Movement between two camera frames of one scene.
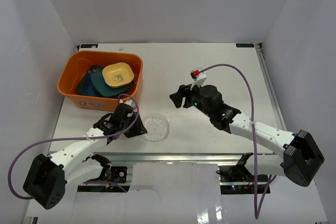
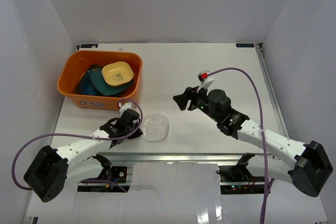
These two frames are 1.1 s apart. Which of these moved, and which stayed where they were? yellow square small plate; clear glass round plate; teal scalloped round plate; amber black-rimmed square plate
Moved: amber black-rimmed square plate
Stayed: yellow square small plate; clear glass round plate; teal scalloped round plate
